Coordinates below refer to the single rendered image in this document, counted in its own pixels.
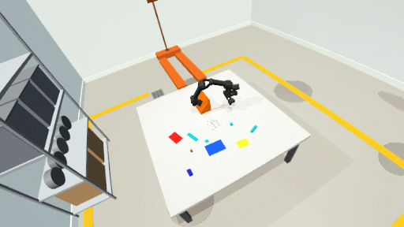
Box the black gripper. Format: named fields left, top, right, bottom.
left=223, top=90, right=235, bottom=106

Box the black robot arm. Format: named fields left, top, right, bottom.
left=190, top=78, right=240, bottom=106

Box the cyan flat bar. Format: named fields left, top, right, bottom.
left=187, top=133, right=198, bottom=141

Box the blue flat plate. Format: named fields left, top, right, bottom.
left=205, top=140, right=226, bottom=156

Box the yellow flat rectangular plate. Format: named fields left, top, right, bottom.
left=237, top=139, right=249, bottom=148

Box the red flat square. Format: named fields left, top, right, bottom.
left=169, top=132, right=182, bottom=144

